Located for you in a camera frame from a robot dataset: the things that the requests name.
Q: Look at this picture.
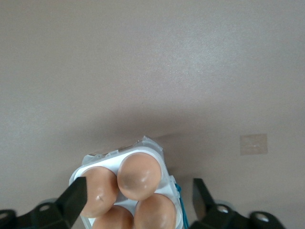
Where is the brown egg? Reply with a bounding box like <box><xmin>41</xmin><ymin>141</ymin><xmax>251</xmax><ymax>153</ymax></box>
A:
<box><xmin>92</xmin><ymin>205</ymin><xmax>134</xmax><ymax>229</ymax></box>
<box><xmin>134</xmin><ymin>193</ymin><xmax>177</xmax><ymax>229</ymax></box>
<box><xmin>117</xmin><ymin>152</ymin><xmax>162</xmax><ymax>201</ymax></box>
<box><xmin>81</xmin><ymin>166</ymin><xmax>118</xmax><ymax>218</ymax></box>

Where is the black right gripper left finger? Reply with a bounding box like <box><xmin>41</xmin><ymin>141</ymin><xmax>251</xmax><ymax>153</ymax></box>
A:
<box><xmin>0</xmin><ymin>176</ymin><xmax>89</xmax><ymax>229</ymax></box>

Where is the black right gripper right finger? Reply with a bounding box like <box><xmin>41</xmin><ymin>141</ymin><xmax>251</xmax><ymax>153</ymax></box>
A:
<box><xmin>190</xmin><ymin>178</ymin><xmax>286</xmax><ymax>229</ymax></box>

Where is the clear plastic egg box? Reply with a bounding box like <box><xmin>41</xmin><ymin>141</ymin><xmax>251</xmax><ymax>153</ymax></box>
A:
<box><xmin>68</xmin><ymin>135</ymin><xmax>189</xmax><ymax>229</ymax></box>

